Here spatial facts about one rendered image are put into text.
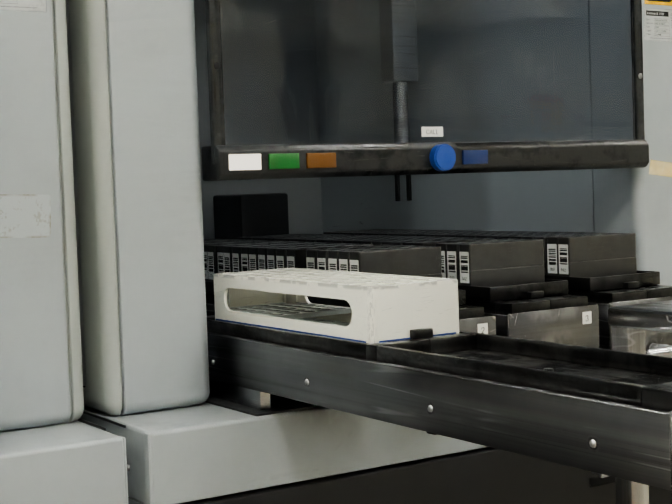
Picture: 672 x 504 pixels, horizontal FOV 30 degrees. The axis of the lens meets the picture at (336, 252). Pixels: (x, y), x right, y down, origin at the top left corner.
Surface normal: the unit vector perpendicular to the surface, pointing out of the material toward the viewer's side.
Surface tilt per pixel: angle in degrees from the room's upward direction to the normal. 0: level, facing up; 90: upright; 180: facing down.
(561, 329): 90
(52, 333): 90
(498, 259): 90
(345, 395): 90
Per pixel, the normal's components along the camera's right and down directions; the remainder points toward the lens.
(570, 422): -0.84, 0.06
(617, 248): 0.53, 0.03
